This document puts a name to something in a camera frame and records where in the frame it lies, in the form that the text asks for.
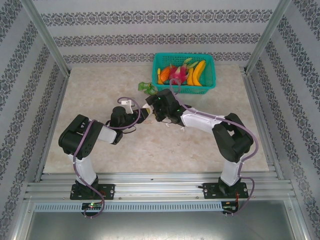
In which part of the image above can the orange mango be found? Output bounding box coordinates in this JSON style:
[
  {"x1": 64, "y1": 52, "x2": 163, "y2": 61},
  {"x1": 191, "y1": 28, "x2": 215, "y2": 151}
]
[{"x1": 159, "y1": 66, "x2": 173, "y2": 84}]

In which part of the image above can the pink dragon fruit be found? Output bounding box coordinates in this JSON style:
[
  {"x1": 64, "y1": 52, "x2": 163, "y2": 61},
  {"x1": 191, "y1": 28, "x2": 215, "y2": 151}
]
[{"x1": 168, "y1": 57, "x2": 199, "y2": 86}]

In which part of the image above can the small yellow banana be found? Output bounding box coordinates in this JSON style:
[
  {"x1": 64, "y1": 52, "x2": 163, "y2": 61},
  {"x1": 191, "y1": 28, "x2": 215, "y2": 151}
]
[{"x1": 186, "y1": 67, "x2": 196, "y2": 86}]

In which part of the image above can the large yellow banana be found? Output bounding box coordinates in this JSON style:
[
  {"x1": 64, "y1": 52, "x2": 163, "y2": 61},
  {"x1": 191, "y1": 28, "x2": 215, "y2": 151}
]
[{"x1": 192, "y1": 60, "x2": 207, "y2": 87}]

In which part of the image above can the teal plastic mesh basket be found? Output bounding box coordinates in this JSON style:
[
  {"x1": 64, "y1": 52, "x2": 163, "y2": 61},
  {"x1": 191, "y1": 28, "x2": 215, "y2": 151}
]
[{"x1": 151, "y1": 52, "x2": 217, "y2": 96}]

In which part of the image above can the small green circuit board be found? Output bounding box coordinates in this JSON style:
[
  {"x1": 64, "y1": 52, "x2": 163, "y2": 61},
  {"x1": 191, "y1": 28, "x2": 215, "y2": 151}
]
[
  {"x1": 81, "y1": 201, "x2": 104, "y2": 211},
  {"x1": 221, "y1": 202, "x2": 240, "y2": 214}
]

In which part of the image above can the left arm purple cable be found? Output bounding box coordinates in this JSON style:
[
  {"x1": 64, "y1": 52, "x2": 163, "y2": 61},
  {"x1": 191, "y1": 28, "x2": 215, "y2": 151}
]
[{"x1": 73, "y1": 96, "x2": 141, "y2": 220}]

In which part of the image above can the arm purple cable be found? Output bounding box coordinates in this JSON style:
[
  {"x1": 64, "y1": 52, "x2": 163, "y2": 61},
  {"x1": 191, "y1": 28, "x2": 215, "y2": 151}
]
[
  {"x1": 169, "y1": 78, "x2": 260, "y2": 216},
  {"x1": 73, "y1": 96, "x2": 141, "y2": 220}
]

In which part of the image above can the aluminium side rail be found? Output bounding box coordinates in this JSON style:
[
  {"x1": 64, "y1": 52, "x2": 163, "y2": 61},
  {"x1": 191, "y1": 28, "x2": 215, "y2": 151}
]
[
  {"x1": 241, "y1": 67, "x2": 286, "y2": 181},
  {"x1": 34, "y1": 73, "x2": 72, "y2": 182}
]

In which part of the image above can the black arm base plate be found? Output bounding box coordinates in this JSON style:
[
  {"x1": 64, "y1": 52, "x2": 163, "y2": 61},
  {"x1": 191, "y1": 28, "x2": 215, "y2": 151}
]
[
  {"x1": 202, "y1": 181, "x2": 249, "y2": 200},
  {"x1": 69, "y1": 183, "x2": 116, "y2": 201}
]

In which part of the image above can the aluminium front rail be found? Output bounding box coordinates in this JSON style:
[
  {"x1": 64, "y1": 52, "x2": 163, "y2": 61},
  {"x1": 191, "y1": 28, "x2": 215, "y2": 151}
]
[{"x1": 23, "y1": 171, "x2": 294, "y2": 201}]

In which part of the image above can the slotted grey cable duct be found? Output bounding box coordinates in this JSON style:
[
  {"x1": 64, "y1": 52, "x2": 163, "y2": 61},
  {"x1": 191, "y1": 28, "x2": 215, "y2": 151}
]
[{"x1": 33, "y1": 201, "x2": 224, "y2": 213}]

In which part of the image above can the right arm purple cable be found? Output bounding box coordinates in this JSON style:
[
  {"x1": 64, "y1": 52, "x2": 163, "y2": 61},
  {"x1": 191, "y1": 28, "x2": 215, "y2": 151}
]
[{"x1": 169, "y1": 78, "x2": 260, "y2": 216}]

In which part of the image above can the aluminium frame post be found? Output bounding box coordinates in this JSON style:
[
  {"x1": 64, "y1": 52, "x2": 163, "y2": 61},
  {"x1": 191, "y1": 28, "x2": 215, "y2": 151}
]
[
  {"x1": 244, "y1": 0, "x2": 300, "y2": 75},
  {"x1": 21, "y1": 0, "x2": 71, "y2": 76}
]

